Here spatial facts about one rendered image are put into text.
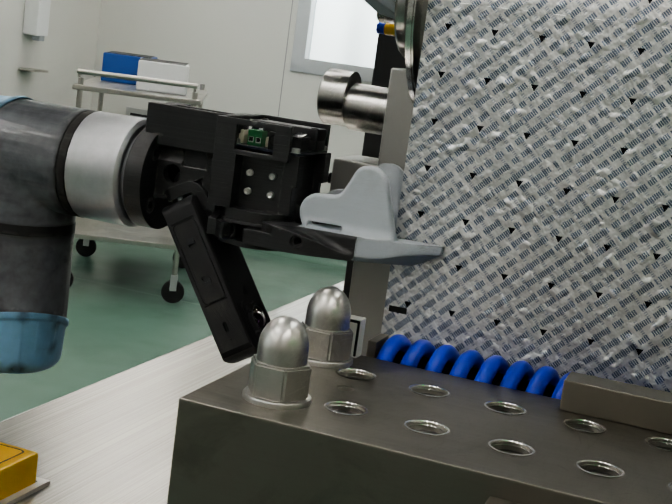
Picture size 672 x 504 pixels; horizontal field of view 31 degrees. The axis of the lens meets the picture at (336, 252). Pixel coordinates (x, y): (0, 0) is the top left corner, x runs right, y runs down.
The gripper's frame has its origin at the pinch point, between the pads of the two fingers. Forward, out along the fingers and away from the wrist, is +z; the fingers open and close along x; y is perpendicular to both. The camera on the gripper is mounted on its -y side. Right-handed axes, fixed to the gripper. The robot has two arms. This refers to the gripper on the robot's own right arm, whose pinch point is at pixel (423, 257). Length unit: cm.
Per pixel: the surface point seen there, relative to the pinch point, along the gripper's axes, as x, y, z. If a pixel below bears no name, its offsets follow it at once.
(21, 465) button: -8.6, -17.0, -22.4
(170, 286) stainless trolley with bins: 397, -102, -214
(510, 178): -0.3, 5.9, 4.8
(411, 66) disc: 0.1, 11.8, -2.6
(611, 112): -0.2, 10.8, 10.1
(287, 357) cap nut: -17.6, -3.4, -1.7
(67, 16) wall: 522, 5, -357
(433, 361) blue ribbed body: -3.7, -5.5, 2.5
